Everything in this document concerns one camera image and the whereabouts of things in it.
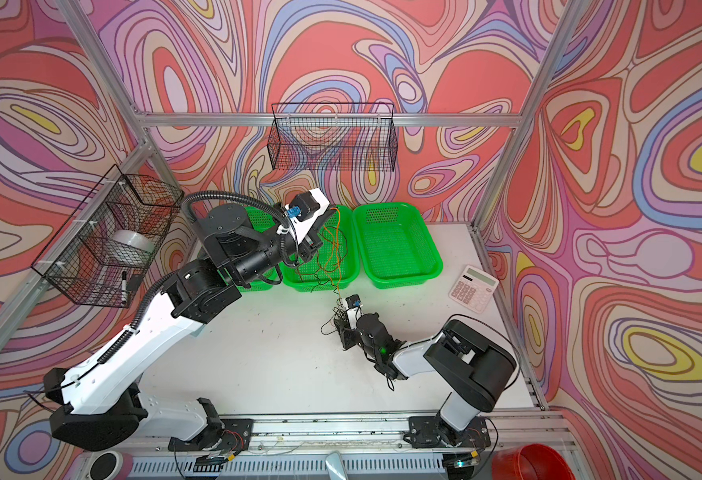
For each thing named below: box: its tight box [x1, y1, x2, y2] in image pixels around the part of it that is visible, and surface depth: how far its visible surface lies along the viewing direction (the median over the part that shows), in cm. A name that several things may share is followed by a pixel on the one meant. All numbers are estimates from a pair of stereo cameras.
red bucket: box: [492, 444, 576, 480], surface depth 61 cm
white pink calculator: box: [448, 264, 499, 314], surface depth 101 cm
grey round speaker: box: [88, 450, 123, 480], surface depth 67 cm
